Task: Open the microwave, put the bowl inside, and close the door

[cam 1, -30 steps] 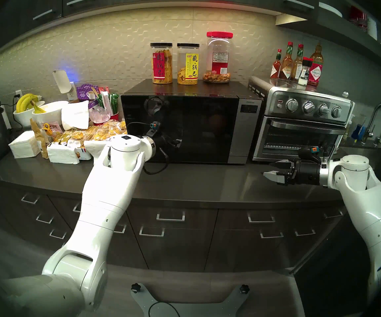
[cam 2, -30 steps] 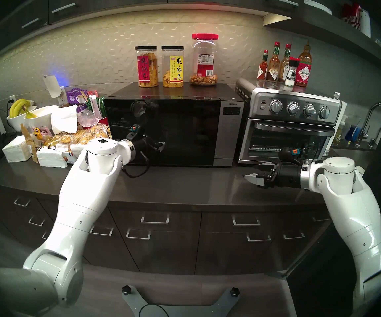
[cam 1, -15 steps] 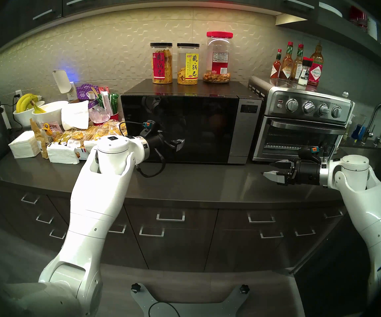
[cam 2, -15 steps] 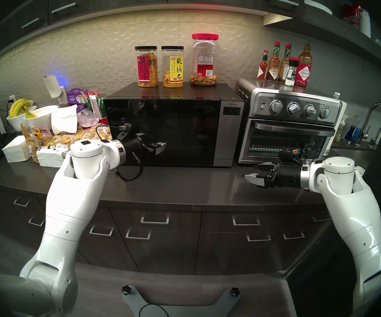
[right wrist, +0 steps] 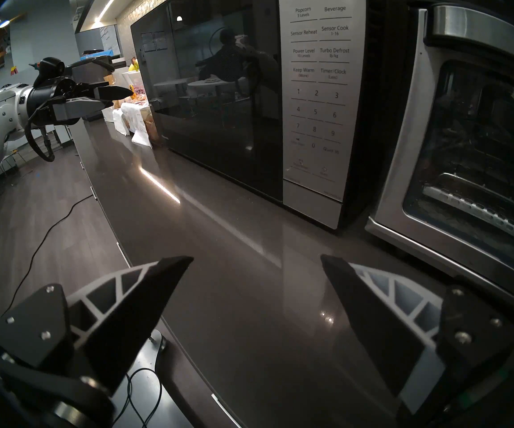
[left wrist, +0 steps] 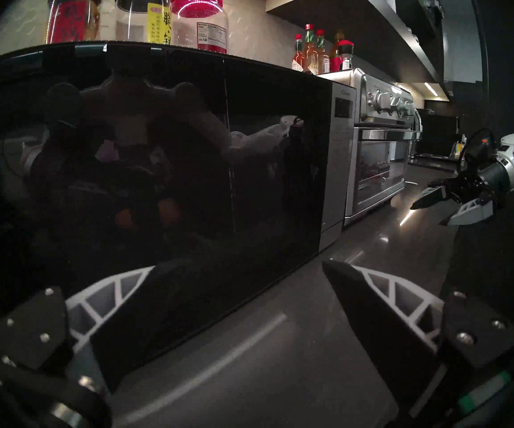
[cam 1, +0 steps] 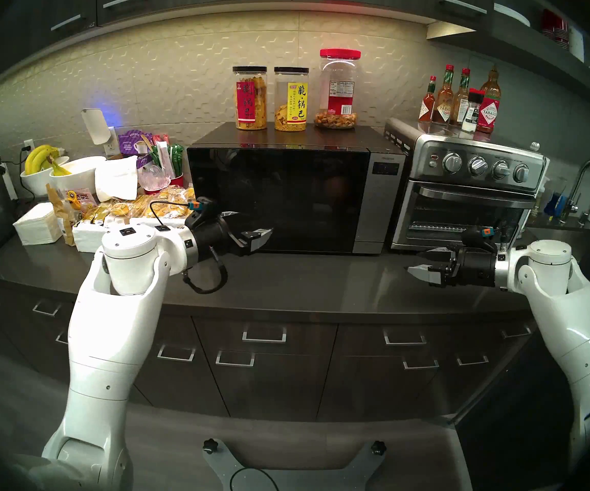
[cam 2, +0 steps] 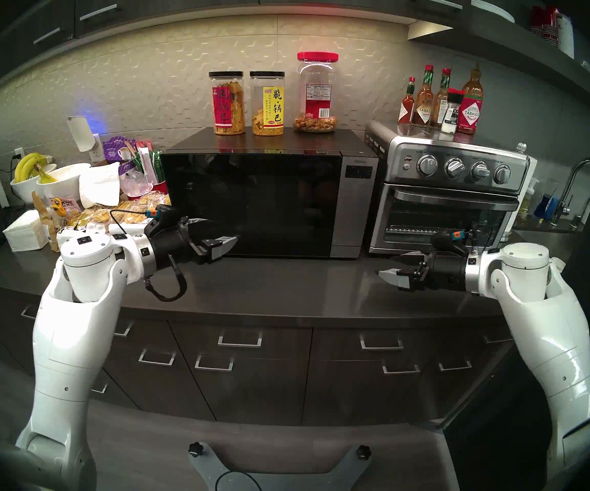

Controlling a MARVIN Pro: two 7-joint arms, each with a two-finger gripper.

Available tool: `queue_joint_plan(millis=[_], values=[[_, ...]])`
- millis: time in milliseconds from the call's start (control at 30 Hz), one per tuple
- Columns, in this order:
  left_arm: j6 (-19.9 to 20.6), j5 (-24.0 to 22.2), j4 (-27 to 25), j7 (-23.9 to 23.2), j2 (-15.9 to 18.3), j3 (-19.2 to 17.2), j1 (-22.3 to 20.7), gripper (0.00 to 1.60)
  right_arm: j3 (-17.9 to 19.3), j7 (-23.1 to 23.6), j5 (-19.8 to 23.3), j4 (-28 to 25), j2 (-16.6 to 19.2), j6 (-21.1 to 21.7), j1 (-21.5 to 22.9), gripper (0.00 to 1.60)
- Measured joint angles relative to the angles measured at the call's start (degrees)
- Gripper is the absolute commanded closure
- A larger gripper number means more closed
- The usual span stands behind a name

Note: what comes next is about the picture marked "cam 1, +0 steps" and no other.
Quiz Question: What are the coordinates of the basket of wrapped cakes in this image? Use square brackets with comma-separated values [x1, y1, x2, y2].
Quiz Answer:
[83, 186, 196, 229]

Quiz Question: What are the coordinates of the stainless steel toaster oven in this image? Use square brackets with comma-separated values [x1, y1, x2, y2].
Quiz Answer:
[384, 118, 550, 251]

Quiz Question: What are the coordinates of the white plate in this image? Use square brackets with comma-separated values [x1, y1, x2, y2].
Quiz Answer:
[493, 3, 531, 28]

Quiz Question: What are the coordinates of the snack jar yellow label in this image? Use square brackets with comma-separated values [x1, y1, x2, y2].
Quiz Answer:
[273, 67, 309, 132]

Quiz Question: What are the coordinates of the crumpled white paper napkin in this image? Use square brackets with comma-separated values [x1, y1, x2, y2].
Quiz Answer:
[94, 156, 138, 202]

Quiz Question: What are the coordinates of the white can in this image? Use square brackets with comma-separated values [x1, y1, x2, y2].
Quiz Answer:
[569, 22, 585, 62]

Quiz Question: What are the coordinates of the bunch of drink sachets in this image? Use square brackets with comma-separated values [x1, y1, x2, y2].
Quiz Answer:
[147, 133, 186, 180]

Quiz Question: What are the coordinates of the snack jar pink label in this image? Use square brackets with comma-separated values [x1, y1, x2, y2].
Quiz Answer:
[232, 66, 268, 131]

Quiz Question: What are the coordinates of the small white tissue pack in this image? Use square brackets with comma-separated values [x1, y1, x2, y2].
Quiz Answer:
[72, 221, 110, 254]

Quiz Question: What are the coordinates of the cartoon print snack bag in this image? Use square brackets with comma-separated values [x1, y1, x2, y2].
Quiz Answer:
[45, 184, 96, 247]

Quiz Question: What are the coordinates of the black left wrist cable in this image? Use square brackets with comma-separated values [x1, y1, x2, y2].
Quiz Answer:
[149, 201, 229, 295]

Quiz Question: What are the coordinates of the clear jar red lid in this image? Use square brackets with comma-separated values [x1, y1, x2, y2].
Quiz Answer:
[314, 49, 362, 130]

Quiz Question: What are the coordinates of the black silver microwave oven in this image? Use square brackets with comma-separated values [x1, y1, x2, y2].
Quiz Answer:
[187, 122, 408, 255]

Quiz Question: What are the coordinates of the dark wall shelf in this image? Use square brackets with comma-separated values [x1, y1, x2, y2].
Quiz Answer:
[427, 0, 590, 115]

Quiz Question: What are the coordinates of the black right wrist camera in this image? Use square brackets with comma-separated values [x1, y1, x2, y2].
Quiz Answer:
[461, 227, 506, 254]

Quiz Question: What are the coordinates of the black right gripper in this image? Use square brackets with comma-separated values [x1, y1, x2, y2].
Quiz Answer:
[407, 245, 498, 287]

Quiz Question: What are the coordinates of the stack of red cups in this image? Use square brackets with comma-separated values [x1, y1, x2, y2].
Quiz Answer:
[540, 8, 571, 49]

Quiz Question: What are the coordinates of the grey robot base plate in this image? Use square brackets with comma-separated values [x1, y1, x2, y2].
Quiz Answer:
[203, 439, 387, 491]

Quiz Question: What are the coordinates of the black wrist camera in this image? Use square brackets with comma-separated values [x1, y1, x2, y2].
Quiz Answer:
[185, 197, 220, 226]
[461, 227, 506, 254]

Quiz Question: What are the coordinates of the white wall night light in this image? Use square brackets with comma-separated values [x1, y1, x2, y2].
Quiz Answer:
[81, 108, 112, 146]

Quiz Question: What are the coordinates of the brown hot sauce bottle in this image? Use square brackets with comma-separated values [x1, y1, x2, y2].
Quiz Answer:
[432, 64, 455, 125]

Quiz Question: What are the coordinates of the white napkin stack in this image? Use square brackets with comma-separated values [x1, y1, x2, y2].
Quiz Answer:
[14, 203, 63, 246]

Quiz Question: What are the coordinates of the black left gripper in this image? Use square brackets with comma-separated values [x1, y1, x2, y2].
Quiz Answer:
[193, 214, 274, 263]

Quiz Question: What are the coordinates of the bunch of yellow bananas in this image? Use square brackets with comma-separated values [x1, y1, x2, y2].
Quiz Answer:
[24, 145, 73, 177]

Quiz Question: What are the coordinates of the small red hot sauce bottle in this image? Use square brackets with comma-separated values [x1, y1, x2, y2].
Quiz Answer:
[419, 76, 437, 123]

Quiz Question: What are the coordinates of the purple snack bag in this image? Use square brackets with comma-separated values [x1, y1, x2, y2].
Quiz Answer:
[118, 130, 153, 157]

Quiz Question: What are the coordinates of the large Tabasco sauce bottle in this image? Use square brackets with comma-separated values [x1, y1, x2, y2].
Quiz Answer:
[476, 65, 502, 135]

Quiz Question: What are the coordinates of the white fruit bowl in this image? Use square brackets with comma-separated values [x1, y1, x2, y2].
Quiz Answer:
[20, 158, 68, 197]

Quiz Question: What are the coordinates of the large white bowl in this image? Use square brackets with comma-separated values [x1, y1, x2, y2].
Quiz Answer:
[49, 156, 107, 199]

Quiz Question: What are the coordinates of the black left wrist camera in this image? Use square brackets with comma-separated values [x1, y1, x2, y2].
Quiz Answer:
[185, 197, 220, 226]

